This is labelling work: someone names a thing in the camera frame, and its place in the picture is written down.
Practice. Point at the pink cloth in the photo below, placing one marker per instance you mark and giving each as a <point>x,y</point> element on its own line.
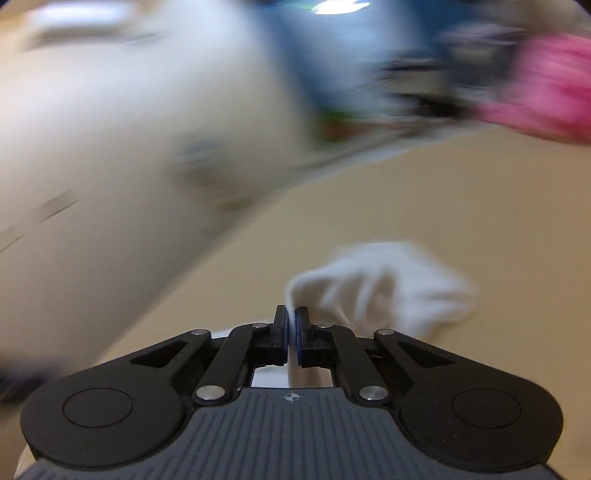
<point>549,87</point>

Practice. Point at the white small garment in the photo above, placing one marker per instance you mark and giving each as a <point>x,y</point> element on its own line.
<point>392,286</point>

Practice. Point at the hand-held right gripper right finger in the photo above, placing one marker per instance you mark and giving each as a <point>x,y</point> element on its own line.
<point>300,330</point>

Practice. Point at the potted green plant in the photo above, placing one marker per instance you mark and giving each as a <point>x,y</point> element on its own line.
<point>334,122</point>

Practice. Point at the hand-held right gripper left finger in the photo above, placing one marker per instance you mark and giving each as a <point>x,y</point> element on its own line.
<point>282,328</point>

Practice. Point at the blue curtain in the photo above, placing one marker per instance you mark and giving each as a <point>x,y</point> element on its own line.
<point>332,55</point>

